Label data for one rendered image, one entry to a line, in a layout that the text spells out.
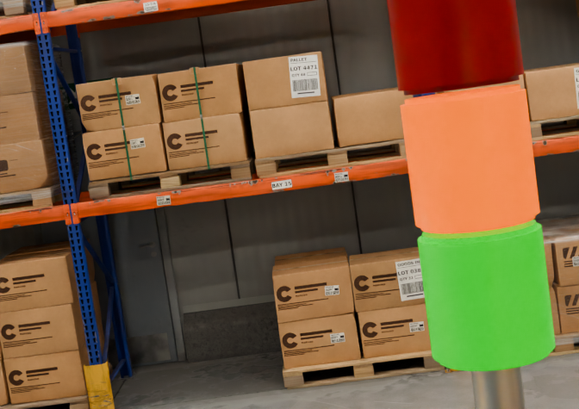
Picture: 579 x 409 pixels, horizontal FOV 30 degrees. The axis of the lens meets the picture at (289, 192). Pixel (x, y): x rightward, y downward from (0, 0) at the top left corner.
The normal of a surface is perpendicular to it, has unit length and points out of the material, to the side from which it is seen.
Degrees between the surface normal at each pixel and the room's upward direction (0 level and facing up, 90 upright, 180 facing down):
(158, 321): 90
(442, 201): 90
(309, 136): 90
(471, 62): 90
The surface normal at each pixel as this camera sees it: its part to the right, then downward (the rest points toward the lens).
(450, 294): -0.65, 0.17
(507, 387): 0.19, 0.07
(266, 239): -0.02, 0.11
